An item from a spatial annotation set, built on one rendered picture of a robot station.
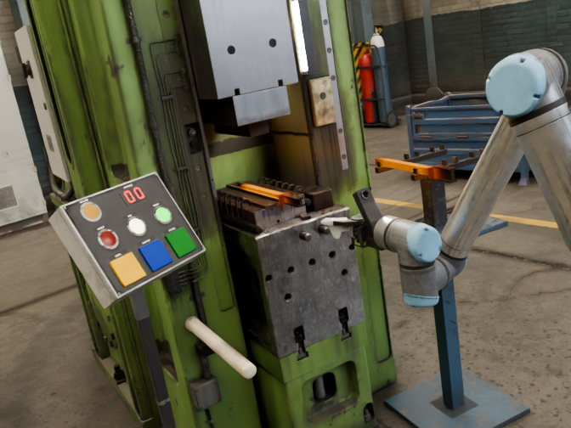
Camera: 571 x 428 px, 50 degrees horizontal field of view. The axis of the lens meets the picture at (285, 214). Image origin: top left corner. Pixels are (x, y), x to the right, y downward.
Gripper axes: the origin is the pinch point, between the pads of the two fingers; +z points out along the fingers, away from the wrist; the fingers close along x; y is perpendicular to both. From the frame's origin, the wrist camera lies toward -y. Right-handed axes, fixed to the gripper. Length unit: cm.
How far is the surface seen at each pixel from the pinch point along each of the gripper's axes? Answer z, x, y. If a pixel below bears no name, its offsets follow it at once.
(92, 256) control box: 9, -70, -7
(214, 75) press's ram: 33, -17, -44
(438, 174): -2.8, 36.6, -2.5
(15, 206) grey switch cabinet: 558, -44, 74
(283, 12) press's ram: 33, 11, -59
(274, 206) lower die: 33.0, -4.4, 2.2
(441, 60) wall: 651, 673, 29
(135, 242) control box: 14, -57, -6
